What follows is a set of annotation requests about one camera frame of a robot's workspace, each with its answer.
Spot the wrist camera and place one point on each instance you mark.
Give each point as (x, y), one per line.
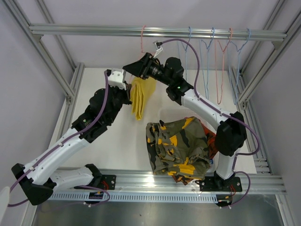
(116, 78)
(159, 48)

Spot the grey yellow camouflage trousers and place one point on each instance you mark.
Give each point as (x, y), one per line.
(178, 148)

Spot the white slotted cable duct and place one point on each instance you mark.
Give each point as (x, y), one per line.
(134, 197)

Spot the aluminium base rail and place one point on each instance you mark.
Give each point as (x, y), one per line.
(137, 181)

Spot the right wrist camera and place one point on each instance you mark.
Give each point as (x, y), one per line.
(159, 48)

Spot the right aluminium frame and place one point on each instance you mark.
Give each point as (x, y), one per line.
(270, 91)

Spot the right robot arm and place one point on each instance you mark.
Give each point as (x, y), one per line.
(230, 131)

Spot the blue hanger with camo trousers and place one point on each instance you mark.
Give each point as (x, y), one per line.
(185, 49)

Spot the blue hanger with orange trousers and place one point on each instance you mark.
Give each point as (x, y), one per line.
(205, 47)

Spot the aluminium hanging rail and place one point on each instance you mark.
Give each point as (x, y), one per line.
(157, 32)

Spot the pink wire hanger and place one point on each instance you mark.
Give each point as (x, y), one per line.
(141, 43)

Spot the aluminium frame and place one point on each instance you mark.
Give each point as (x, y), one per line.
(70, 89)
(270, 91)

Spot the orange brown camouflage trousers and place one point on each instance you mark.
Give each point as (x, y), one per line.
(210, 137)

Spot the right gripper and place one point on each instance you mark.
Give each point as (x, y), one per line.
(141, 68)

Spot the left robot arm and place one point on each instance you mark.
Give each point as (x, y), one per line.
(38, 179)

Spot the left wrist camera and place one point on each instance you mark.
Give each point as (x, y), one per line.
(116, 78)

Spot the left aluminium frame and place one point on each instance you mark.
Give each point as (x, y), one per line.
(70, 89)

